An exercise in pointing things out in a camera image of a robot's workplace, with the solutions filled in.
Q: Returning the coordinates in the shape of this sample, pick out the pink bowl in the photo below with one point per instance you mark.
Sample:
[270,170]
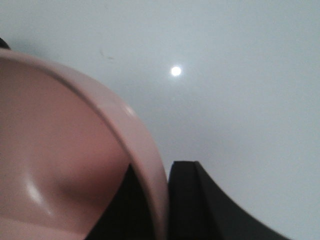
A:
[66,141]

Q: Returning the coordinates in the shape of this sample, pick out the dark blue saucepan purple handle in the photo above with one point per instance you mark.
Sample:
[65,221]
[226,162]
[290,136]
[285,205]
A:
[4,45]

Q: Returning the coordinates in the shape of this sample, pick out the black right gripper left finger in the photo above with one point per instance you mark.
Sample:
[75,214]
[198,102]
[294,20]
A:
[129,215]

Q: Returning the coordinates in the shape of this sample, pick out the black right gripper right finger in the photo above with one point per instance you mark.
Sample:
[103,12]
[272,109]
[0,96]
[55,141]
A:
[200,210]

